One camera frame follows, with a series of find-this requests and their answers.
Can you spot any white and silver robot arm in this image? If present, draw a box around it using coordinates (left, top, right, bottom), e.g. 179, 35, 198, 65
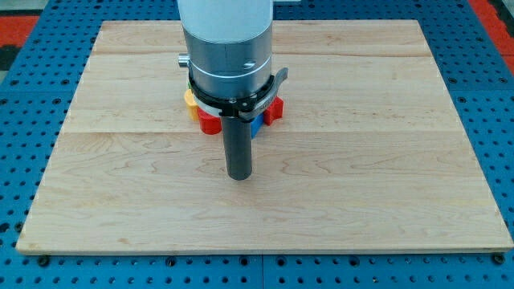
177, 0, 273, 99

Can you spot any blue block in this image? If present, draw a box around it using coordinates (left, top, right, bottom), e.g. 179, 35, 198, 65
251, 113, 264, 139

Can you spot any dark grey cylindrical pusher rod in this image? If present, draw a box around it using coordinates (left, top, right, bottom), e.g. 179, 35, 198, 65
221, 116, 252, 181

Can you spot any red star-shaped block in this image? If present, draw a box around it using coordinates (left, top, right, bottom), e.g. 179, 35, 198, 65
263, 96, 284, 126

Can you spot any red round block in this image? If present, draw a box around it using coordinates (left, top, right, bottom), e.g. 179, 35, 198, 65
197, 108, 222, 135

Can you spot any yellow block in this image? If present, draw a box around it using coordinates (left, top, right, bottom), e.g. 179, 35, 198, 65
183, 89, 199, 121

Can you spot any light wooden board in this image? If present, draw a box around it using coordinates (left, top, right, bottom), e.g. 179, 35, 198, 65
16, 20, 513, 255

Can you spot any blue perforated metal base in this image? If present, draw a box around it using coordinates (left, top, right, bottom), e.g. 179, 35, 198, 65
1, 1, 513, 288

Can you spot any black clamp ring with lever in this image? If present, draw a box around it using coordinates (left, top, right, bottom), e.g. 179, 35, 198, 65
187, 67, 290, 123

